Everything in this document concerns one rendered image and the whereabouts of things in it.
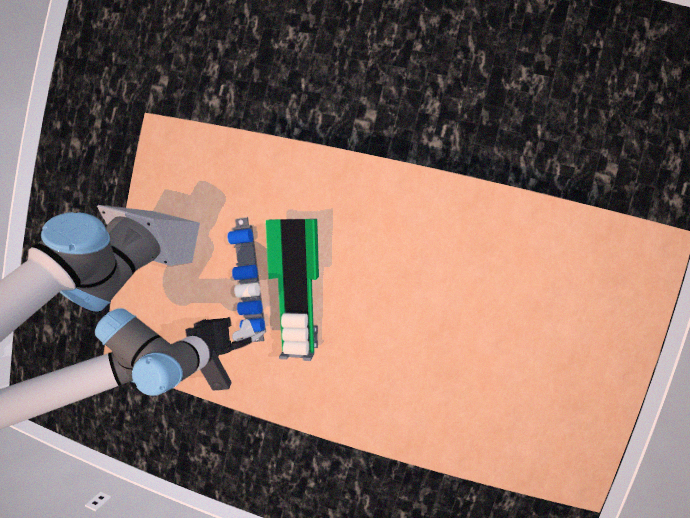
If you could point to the white cylinder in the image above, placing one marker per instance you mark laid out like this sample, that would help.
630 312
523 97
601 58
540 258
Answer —
247 290
293 320
296 348
295 334

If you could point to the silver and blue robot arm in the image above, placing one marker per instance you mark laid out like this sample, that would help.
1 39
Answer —
76 247

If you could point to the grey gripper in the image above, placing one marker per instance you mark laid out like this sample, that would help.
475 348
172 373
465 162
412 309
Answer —
216 336

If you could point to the blue cylinder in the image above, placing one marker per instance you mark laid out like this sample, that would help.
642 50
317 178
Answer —
249 307
257 324
240 236
245 272

